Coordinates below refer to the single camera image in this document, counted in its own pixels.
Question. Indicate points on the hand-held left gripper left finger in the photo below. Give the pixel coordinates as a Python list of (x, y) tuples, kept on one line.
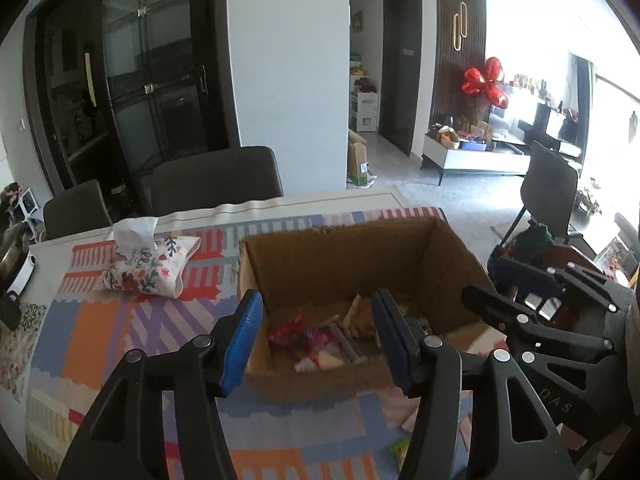
[(245, 340)]

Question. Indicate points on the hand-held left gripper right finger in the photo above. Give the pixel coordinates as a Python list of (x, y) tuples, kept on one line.
[(390, 345)]

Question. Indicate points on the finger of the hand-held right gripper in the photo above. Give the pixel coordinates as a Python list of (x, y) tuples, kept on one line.
[(500, 310), (522, 274)]

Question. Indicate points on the small silver snack packet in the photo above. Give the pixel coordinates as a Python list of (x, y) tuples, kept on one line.
[(350, 347)]

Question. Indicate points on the orange white snack bag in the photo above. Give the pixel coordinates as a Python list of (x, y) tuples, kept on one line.
[(360, 317)]

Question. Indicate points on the pink red snack packet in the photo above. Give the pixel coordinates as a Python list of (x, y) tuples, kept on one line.
[(287, 332)]

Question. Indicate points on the pale yellow snack packet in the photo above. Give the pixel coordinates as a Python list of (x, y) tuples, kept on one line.
[(325, 361)]

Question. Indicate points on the small red snack packet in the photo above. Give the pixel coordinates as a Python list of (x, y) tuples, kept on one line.
[(320, 340)]

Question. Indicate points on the brown cardboard box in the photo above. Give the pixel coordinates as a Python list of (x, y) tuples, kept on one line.
[(325, 260)]

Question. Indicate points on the dark green garment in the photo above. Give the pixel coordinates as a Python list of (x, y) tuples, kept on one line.
[(537, 235)]

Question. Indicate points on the black chair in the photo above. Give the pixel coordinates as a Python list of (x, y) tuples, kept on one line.
[(547, 180)]

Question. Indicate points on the floral tissue box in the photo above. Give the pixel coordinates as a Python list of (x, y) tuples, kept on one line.
[(150, 265)]

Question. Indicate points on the white low cabinet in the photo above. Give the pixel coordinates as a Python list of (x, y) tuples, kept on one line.
[(475, 160)]

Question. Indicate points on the colourful patterned tablecloth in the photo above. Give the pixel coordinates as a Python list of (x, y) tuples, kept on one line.
[(100, 330)]

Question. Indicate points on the wide grey dining chair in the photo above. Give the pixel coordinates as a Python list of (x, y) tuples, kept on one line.
[(215, 180)]

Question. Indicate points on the cardboard box on floor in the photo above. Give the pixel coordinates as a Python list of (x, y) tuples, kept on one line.
[(357, 160)]

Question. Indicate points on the red foil balloons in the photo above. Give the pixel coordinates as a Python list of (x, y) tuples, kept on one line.
[(475, 82)]

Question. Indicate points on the small grey dining chair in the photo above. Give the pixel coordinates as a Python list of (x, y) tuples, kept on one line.
[(75, 210)]

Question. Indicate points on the floral placemat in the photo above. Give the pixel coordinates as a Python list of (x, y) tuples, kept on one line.
[(22, 350)]

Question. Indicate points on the white storage drawers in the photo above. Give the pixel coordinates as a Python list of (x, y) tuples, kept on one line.
[(367, 112)]

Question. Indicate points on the steel electric pot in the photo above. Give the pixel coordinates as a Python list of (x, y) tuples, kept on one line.
[(20, 270)]

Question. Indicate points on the black cup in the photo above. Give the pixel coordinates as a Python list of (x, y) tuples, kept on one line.
[(10, 310)]

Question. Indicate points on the dark hallway door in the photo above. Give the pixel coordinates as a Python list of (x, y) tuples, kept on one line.
[(400, 70)]

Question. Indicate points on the dark glass sliding doors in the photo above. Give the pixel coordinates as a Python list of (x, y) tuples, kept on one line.
[(150, 60)]

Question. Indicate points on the dark slatted wall panel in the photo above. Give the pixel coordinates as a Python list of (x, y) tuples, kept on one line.
[(445, 85)]

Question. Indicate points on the gold wall ornament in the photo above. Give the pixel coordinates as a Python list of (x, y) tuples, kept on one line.
[(461, 27)]

